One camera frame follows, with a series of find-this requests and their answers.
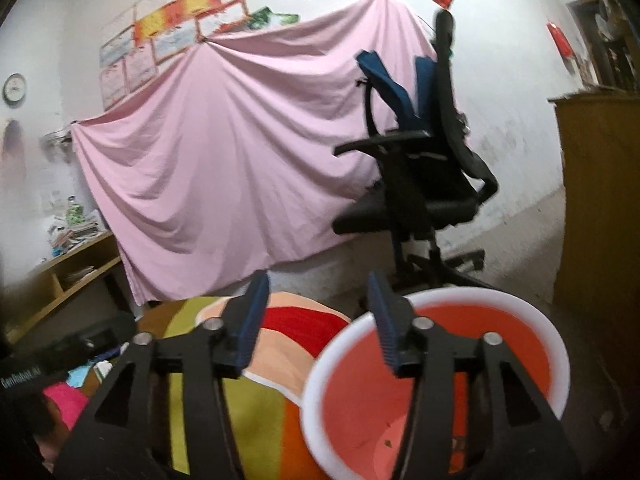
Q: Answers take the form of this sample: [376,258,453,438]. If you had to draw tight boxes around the stack of books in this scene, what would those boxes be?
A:
[47,220,101,256]

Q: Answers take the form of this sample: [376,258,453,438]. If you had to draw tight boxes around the round wall clock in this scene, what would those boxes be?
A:
[2,73,27,106]

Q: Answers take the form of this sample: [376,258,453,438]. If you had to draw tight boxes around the glass jar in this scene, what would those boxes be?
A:
[65,195,86,226]

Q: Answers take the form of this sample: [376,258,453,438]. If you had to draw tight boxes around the white and red plastic bin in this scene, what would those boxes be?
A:
[301,287,571,480]

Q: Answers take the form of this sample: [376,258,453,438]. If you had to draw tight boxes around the pink hanging sheet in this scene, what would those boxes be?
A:
[70,0,441,306]

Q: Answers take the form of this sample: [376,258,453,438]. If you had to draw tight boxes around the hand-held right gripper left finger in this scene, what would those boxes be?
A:
[55,270,272,480]

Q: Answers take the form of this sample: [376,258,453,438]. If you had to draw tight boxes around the brown wooden cabinet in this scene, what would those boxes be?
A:
[547,87,640,361]

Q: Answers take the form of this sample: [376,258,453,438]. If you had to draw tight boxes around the colourful patchwork blanket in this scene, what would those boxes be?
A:
[42,292,353,480]

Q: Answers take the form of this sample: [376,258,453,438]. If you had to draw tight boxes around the metal wall rack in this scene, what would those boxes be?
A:
[42,127,76,153]

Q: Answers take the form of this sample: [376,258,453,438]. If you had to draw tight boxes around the red hanging wall charm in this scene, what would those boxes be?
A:
[546,20,576,61]

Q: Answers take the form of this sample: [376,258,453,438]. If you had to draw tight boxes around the group of wall certificates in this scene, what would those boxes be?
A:
[97,0,276,111]

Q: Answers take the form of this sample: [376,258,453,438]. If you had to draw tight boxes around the black office chair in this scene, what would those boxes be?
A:
[332,10,501,306]

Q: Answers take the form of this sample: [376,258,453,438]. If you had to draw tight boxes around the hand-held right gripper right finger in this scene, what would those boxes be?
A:
[366,271,583,480]

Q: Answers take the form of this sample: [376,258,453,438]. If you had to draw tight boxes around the green wall pictures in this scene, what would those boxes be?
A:
[247,6,301,31]

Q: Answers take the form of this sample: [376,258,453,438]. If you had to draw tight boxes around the wooden shelf desk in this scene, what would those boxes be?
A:
[0,230,126,346]

